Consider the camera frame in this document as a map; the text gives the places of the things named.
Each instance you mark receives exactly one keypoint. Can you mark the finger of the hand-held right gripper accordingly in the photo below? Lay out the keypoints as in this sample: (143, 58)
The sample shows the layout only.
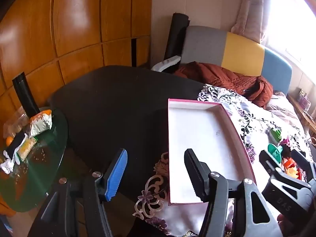
(269, 163)
(302, 161)

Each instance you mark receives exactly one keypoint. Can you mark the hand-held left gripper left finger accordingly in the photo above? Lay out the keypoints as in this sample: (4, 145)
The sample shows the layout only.
(116, 175)

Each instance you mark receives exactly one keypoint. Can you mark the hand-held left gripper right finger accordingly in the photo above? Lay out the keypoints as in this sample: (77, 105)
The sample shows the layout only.
(197, 175)

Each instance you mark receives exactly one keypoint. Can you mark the red plastic block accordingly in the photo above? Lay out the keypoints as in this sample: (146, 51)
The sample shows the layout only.
(299, 174)

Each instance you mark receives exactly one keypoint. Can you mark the green mushroom-shaped toy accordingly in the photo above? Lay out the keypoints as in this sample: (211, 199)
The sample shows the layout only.
(273, 150)

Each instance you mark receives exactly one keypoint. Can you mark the green plug-in device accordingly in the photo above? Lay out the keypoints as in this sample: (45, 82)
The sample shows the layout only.
(275, 132)

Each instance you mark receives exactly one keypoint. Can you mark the pink cardboard box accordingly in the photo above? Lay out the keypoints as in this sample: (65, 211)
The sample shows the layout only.
(202, 133)

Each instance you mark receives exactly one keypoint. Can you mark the orange perforated block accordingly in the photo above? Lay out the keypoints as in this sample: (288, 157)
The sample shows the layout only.
(288, 165)

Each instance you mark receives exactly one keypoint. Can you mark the magenta plastic toy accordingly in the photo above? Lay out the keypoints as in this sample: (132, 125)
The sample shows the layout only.
(287, 142)

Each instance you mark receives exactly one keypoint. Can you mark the wooden side shelf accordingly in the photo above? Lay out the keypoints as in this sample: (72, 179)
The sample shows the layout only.
(306, 119)

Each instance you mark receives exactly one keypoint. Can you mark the white embroidered floral tablecloth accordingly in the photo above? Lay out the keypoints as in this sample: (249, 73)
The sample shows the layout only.
(259, 121)

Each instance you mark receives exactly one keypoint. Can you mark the purple gift box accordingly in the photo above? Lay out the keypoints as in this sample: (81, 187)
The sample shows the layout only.
(303, 98)

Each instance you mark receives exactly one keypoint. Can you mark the round glass side table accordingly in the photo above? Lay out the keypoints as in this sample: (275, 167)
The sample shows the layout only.
(37, 177)

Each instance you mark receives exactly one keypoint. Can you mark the orange and green snack packet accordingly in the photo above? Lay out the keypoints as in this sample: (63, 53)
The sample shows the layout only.
(40, 123)

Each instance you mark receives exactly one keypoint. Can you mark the yellow snack packet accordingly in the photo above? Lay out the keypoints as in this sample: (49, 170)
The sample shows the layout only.
(27, 148)

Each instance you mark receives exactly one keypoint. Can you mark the rust-red quilted jacket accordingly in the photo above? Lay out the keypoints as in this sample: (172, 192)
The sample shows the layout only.
(222, 76)

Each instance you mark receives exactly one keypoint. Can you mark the black flat packet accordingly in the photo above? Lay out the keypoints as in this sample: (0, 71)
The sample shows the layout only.
(16, 143)

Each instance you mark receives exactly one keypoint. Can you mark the crumpled white tissue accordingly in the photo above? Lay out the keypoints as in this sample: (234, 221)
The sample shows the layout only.
(7, 166)

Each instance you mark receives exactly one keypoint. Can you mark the orange fruit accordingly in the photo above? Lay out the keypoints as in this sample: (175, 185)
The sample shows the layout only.
(9, 140)

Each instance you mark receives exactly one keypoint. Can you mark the grey yellow blue sofa back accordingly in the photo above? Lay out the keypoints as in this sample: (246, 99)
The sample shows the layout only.
(242, 51)

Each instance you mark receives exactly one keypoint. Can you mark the white curved panel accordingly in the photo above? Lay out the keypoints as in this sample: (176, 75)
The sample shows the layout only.
(165, 63)

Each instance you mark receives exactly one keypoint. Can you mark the black cylinder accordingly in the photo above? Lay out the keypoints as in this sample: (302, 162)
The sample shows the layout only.
(24, 93)

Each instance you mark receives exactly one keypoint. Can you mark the window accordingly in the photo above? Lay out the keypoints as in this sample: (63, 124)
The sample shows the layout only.
(291, 24)

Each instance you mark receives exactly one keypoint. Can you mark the black rolled mat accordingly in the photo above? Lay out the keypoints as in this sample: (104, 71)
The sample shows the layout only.
(176, 37)

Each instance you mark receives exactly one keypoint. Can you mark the beige curtain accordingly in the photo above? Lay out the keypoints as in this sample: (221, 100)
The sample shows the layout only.
(251, 9)

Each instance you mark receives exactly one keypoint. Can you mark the wooden wardrobe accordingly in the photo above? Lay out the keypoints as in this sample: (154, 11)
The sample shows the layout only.
(74, 17)

